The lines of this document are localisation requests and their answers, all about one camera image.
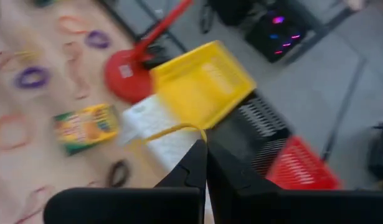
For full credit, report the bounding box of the white perforated riser shelf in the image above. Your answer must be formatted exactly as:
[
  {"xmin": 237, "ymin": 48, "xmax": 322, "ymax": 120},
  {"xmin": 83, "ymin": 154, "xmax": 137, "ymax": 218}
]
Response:
[{"xmin": 119, "ymin": 95, "xmax": 207, "ymax": 174}]

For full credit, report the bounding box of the black coil keychain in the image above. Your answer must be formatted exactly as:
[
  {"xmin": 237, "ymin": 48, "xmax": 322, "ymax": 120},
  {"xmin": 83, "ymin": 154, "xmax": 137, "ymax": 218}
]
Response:
[{"xmin": 106, "ymin": 159, "xmax": 131, "ymax": 188}]

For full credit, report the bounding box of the yellow plastic basket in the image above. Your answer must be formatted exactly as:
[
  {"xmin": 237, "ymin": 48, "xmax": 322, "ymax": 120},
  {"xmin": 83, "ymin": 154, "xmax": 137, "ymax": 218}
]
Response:
[{"xmin": 149, "ymin": 40, "xmax": 257, "ymax": 131}]

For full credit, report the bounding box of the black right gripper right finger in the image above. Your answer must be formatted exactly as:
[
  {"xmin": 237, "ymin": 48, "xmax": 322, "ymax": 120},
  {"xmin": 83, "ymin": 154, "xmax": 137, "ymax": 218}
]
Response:
[{"xmin": 206, "ymin": 140, "xmax": 383, "ymax": 224}]

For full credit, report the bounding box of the yellow rubber band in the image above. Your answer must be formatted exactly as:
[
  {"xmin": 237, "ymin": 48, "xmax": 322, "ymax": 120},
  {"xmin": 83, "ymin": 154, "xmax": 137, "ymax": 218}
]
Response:
[
  {"xmin": 128, "ymin": 123, "xmax": 208, "ymax": 147},
  {"xmin": 13, "ymin": 51, "xmax": 41, "ymax": 62}
]

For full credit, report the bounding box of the Crayola crayon box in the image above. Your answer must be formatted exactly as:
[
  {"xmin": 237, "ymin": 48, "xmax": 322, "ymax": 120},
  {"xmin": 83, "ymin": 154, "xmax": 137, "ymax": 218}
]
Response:
[{"xmin": 53, "ymin": 104, "xmax": 120, "ymax": 156}]

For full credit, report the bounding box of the purple coil keychain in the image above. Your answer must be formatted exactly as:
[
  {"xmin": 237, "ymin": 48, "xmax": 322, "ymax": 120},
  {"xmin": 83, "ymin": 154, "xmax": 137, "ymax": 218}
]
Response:
[
  {"xmin": 84, "ymin": 30, "xmax": 111, "ymax": 50},
  {"xmin": 13, "ymin": 65, "xmax": 51, "ymax": 90}
]

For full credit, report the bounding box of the red plastic basket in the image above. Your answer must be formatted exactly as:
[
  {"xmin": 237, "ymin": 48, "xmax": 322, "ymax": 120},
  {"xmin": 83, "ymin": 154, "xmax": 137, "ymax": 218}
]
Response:
[{"xmin": 265, "ymin": 136, "xmax": 342, "ymax": 191}]

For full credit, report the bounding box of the black plastic basket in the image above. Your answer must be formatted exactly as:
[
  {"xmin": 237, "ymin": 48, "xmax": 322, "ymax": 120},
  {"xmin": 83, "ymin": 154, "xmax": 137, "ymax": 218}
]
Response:
[{"xmin": 206, "ymin": 91, "xmax": 291, "ymax": 178}]

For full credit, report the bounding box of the black computer tower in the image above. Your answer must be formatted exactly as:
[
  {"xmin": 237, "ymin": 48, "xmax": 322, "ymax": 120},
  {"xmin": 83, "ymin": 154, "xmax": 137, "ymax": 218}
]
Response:
[{"xmin": 245, "ymin": 9, "xmax": 307, "ymax": 63}]

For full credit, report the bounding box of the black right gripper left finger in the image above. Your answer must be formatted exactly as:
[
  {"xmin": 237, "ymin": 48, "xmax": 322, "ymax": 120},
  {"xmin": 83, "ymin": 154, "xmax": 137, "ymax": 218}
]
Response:
[{"xmin": 43, "ymin": 139, "xmax": 208, "ymax": 224}]

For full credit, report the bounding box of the red desk lamp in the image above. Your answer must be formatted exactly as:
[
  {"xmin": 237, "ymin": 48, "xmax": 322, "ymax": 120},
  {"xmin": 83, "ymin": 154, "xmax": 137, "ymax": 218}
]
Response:
[{"xmin": 103, "ymin": 0, "xmax": 194, "ymax": 104}]

